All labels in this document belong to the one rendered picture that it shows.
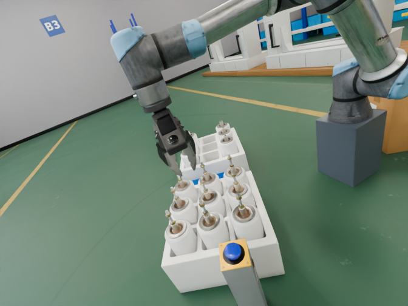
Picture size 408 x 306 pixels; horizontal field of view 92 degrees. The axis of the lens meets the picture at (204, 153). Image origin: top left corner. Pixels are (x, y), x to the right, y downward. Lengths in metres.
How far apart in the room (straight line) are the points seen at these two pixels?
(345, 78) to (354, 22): 0.27
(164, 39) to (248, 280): 0.57
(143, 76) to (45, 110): 6.76
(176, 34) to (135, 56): 0.10
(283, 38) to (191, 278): 3.22
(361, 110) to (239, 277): 0.77
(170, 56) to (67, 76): 6.55
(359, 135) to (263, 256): 0.60
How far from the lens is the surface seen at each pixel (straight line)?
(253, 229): 0.68
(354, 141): 0.98
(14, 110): 7.39
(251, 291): 0.61
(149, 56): 0.46
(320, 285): 0.84
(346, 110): 0.98
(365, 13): 0.72
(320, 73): 2.84
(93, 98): 6.94
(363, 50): 0.77
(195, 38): 0.48
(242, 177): 0.84
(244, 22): 0.68
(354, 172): 1.07
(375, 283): 0.87
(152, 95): 0.47
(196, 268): 0.76
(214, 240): 0.70
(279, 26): 3.49
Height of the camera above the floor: 0.75
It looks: 28 degrees down
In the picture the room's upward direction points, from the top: 21 degrees counter-clockwise
